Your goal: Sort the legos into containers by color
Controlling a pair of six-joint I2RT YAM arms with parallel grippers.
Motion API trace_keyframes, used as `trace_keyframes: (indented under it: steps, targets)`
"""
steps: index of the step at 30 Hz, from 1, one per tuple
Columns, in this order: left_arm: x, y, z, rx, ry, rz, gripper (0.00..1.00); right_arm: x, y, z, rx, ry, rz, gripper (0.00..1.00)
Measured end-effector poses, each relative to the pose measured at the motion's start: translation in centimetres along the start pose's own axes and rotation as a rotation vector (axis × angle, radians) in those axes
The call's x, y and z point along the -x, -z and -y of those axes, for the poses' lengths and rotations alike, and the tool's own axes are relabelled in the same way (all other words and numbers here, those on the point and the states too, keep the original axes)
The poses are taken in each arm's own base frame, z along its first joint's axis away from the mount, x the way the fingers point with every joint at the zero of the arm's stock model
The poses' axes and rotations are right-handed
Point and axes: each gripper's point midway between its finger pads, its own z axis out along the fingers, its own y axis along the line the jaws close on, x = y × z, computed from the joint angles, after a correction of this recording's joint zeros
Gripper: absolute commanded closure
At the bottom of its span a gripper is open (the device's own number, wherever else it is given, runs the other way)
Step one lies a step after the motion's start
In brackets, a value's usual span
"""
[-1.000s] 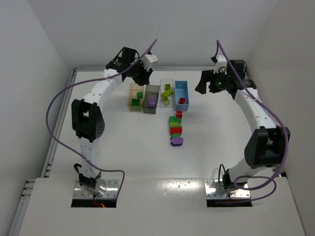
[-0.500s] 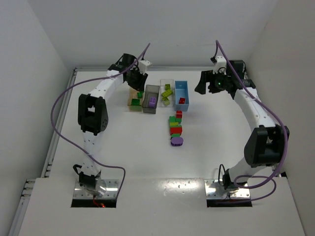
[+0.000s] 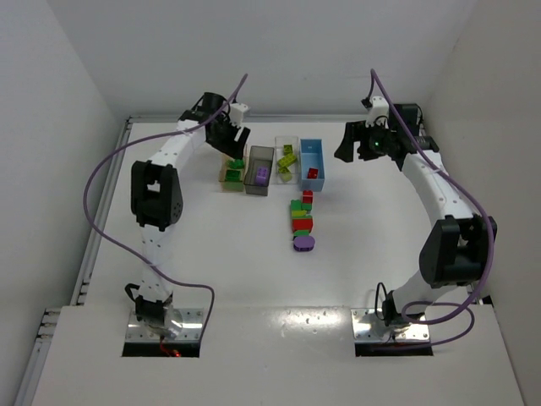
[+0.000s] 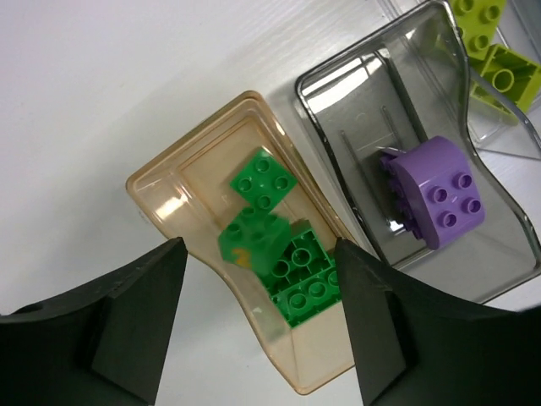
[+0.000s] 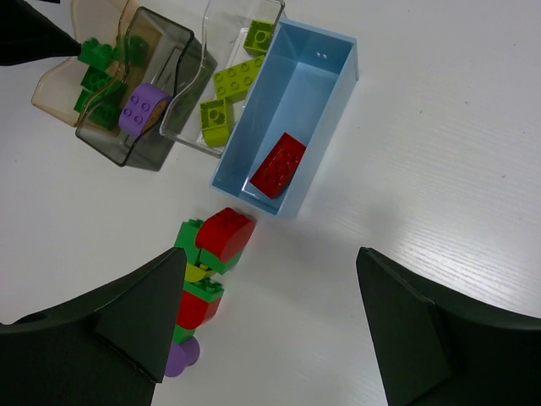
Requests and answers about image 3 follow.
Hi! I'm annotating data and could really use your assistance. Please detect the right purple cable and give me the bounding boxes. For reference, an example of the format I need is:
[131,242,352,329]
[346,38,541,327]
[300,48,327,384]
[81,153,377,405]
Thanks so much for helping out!
[369,69,495,348]

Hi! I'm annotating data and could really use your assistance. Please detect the grey translucent bin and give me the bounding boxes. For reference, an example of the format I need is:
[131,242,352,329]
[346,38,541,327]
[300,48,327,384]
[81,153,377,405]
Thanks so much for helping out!
[243,145,274,196]

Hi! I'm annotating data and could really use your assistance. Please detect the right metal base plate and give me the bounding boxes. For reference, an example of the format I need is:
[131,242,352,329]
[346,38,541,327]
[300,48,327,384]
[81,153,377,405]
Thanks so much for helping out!
[351,308,430,345]

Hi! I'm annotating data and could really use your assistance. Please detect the orange translucent bin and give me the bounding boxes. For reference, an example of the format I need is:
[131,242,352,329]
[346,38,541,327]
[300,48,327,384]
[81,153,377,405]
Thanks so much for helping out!
[218,147,248,193]

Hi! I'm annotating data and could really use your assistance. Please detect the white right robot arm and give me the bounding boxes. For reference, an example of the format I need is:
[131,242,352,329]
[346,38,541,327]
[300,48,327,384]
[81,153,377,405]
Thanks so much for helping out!
[334,96,497,326]

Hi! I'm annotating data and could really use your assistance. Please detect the blue plastic bin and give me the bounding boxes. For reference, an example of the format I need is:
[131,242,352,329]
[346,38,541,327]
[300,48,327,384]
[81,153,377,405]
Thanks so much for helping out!
[299,139,325,192]

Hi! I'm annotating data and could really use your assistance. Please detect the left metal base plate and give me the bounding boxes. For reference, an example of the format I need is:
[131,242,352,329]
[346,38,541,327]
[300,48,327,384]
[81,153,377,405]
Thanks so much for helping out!
[125,308,204,344]

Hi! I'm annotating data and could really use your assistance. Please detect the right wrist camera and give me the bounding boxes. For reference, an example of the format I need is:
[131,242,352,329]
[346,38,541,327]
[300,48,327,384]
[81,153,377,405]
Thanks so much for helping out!
[361,96,389,127]

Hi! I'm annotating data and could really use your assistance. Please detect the lime long lego brick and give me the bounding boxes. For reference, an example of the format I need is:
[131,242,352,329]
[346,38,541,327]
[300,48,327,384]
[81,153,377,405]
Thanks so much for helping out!
[276,153,297,167]

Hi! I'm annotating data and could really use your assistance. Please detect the small red lego stack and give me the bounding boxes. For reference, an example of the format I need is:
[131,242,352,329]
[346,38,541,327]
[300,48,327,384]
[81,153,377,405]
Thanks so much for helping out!
[301,190,314,211]

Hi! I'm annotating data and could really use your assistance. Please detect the purple rounded lego brick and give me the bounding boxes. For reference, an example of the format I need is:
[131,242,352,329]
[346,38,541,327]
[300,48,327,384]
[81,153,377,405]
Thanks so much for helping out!
[292,235,315,252]

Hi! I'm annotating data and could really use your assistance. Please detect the red green lego stack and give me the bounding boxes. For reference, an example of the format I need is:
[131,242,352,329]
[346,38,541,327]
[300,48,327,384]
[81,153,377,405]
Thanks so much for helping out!
[290,200,314,237]

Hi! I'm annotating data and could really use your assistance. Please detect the green square lego brick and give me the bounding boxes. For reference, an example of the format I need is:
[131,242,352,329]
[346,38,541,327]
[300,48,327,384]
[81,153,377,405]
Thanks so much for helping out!
[224,169,242,182]

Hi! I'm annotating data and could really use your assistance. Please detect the metal base plate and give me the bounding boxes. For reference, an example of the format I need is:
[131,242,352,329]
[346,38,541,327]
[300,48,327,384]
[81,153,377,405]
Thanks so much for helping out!
[351,308,430,345]
[125,308,204,344]

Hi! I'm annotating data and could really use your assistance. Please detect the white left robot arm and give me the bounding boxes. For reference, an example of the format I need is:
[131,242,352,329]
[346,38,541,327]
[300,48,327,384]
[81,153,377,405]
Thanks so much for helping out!
[130,92,250,328]

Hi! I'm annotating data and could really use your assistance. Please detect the red lego brick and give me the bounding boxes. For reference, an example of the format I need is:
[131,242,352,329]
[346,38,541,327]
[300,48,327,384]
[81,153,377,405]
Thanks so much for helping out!
[307,167,319,179]

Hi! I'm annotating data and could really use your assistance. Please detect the clear plastic bin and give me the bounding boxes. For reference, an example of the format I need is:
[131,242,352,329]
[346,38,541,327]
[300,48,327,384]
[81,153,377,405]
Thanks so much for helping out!
[275,135,300,184]

